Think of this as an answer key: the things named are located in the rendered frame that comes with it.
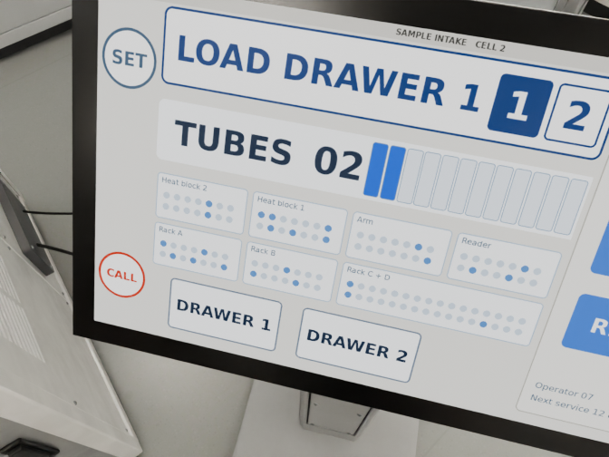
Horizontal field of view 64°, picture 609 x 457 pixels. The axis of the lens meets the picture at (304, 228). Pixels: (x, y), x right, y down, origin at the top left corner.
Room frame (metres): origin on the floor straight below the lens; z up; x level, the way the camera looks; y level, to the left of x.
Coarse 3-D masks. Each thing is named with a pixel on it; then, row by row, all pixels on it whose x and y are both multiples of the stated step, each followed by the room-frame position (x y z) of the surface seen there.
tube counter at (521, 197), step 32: (320, 128) 0.23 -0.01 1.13; (320, 160) 0.22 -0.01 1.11; (352, 160) 0.22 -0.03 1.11; (384, 160) 0.21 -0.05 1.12; (416, 160) 0.21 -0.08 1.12; (448, 160) 0.21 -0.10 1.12; (480, 160) 0.21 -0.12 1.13; (352, 192) 0.20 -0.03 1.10; (384, 192) 0.20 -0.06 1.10; (416, 192) 0.20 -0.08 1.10; (448, 192) 0.20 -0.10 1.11; (480, 192) 0.19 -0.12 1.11; (512, 192) 0.19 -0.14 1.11; (544, 192) 0.19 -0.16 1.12; (576, 192) 0.19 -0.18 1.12; (512, 224) 0.18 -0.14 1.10; (544, 224) 0.18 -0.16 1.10
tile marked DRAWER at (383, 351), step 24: (312, 312) 0.14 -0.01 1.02; (312, 336) 0.13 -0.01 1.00; (336, 336) 0.13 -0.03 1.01; (360, 336) 0.12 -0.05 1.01; (384, 336) 0.12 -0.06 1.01; (408, 336) 0.12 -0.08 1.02; (312, 360) 0.11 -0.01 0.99; (336, 360) 0.11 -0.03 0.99; (360, 360) 0.11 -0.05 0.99; (384, 360) 0.11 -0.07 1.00; (408, 360) 0.11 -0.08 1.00
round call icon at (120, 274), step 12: (108, 252) 0.18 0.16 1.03; (120, 252) 0.18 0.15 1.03; (108, 264) 0.18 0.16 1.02; (120, 264) 0.18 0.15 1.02; (132, 264) 0.18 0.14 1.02; (144, 264) 0.18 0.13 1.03; (108, 276) 0.17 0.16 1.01; (120, 276) 0.17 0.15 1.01; (132, 276) 0.17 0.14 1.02; (144, 276) 0.17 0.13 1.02; (108, 288) 0.16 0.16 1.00; (120, 288) 0.16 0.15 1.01; (132, 288) 0.16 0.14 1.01; (144, 288) 0.16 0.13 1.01; (132, 300) 0.15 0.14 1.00; (144, 300) 0.15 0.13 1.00
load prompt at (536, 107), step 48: (192, 48) 0.28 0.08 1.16; (240, 48) 0.27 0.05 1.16; (288, 48) 0.27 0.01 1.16; (336, 48) 0.27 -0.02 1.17; (384, 48) 0.26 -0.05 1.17; (432, 48) 0.26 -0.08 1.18; (240, 96) 0.25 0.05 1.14; (288, 96) 0.25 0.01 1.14; (336, 96) 0.25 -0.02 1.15; (384, 96) 0.24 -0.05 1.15; (432, 96) 0.24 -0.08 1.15; (480, 96) 0.24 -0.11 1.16; (528, 96) 0.23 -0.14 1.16; (576, 96) 0.23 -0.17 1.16; (528, 144) 0.21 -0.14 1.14; (576, 144) 0.21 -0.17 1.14
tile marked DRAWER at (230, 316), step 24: (192, 288) 0.16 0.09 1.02; (216, 288) 0.16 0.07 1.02; (168, 312) 0.15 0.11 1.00; (192, 312) 0.15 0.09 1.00; (216, 312) 0.14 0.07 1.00; (240, 312) 0.14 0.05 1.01; (264, 312) 0.14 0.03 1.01; (216, 336) 0.13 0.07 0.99; (240, 336) 0.13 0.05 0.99; (264, 336) 0.13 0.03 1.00
